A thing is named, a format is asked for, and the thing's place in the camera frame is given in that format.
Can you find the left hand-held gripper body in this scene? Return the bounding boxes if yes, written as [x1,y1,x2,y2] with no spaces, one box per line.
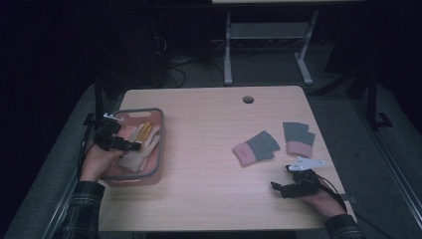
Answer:
[94,113,133,153]

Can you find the white metal table frame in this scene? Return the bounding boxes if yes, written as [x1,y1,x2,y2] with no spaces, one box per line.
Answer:
[223,9,320,87]

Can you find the grey and pink knit glove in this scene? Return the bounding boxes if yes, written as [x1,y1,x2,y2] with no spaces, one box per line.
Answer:
[231,129,282,168]

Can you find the person's right hand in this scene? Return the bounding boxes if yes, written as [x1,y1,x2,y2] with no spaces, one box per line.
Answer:
[299,180,347,219]

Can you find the grey cloth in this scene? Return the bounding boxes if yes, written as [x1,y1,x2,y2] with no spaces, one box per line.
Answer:
[282,121,317,158]

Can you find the pink basket with grey rim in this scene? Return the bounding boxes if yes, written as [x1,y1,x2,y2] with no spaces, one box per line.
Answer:
[100,108,165,187]

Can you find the person's left hand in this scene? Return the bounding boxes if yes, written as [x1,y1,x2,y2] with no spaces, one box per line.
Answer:
[79,144,128,184]

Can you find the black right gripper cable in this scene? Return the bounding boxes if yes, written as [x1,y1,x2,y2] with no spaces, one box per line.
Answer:
[316,174,397,239]

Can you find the yellow glove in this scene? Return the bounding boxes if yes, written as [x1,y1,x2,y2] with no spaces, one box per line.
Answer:
[136,121,154,142]

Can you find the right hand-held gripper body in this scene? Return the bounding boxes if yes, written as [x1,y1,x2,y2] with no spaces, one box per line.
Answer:
[284,156,327,200]

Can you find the black floor cables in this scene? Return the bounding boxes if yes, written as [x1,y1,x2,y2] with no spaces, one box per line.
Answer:
[145,33,227,89]

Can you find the grey metal floor rail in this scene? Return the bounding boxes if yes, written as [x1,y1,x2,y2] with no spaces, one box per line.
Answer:
[351,98,422,230]

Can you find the white glove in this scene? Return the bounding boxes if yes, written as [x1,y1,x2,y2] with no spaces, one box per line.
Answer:
[117,124,162,174]

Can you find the black metal stand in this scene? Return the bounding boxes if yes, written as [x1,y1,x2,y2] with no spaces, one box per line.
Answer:
[362,68,394,129]
[83,74,108,126]

